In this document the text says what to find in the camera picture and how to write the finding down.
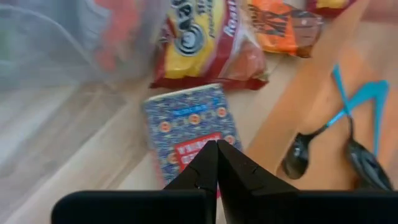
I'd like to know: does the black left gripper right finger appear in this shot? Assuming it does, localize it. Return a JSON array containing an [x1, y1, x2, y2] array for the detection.
[[217, 139, 398, 224]]

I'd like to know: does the red and yellow ramen packet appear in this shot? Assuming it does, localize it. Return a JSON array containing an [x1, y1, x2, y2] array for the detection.
[[149, 0, 270, 91]]

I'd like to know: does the clear plastic container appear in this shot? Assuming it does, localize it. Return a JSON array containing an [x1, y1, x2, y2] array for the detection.
[[0, 0, 170, 93]]

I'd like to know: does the patterned red blue tea box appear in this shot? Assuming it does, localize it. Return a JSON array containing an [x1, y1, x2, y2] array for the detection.
[[142, 83, 244, 200]]

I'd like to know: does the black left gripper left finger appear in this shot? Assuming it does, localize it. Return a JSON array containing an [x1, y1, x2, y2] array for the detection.
[[51, 140, 218, 224]]

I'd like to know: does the black spoon with teal handle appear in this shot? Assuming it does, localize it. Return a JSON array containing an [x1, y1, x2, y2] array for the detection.
[[280, 80, 390, 180], [331, 63, 395, 191]]

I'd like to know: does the orange and black snack packet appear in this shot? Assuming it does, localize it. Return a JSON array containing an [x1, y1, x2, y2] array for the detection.
[[247, 0, 325, 59]]

